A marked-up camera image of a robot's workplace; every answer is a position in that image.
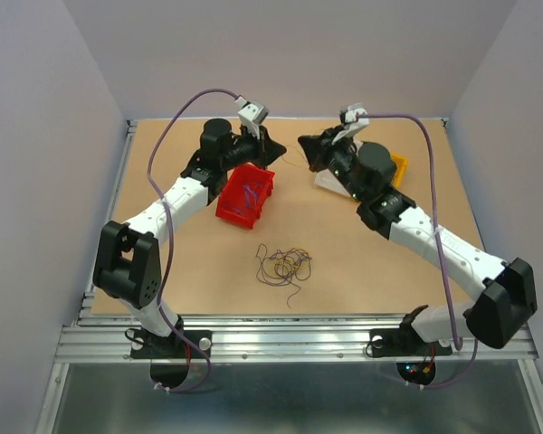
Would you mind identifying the red plastic bin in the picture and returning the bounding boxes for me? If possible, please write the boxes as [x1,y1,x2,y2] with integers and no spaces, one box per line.
[215,164,275,230]

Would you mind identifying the yellow plastic bin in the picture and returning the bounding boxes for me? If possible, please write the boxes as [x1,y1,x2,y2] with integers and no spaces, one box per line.
[355,153,410,203]

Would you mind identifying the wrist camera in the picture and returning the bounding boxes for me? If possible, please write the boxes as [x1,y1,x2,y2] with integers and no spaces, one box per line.
[332,103,369,144]
[234,95,269,140]

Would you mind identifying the left aluminium side rail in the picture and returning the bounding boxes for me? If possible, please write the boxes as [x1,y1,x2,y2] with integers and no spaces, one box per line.
[79,119,138,316]

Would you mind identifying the white plastic bin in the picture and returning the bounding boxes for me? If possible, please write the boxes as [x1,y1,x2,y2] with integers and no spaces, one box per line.
[314,170,350,197]

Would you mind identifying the stretched yellow wire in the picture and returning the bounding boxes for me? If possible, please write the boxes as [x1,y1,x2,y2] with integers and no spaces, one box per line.
[280,144,310,167]

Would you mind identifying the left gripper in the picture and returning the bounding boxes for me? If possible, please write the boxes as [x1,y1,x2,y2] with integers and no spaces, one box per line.
[221,123,287,172]

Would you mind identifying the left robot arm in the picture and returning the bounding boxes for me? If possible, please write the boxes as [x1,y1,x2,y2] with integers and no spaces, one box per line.
[92,118,287,356]

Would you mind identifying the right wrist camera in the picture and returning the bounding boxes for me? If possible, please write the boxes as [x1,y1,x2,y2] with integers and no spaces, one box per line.
[332,103,369,144]

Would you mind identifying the purple and yellow wires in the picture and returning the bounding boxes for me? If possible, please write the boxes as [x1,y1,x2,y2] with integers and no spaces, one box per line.
[254,243,313,309]

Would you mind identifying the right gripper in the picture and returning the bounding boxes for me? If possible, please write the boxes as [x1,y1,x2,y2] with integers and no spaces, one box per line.
[300,124,367,203]

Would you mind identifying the aluminium mounting rail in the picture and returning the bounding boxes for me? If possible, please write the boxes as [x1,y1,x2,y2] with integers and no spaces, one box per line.
[56,313,538,363]

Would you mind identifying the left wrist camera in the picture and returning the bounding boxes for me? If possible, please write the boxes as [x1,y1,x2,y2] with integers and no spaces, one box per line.
[234,95,269,140]

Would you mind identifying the blue wire in red bin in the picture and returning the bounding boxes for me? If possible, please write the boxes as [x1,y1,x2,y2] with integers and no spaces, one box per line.
[223,180,264,217]

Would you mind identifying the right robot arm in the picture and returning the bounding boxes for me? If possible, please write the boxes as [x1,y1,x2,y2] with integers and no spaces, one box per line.
[298,127,537,353]

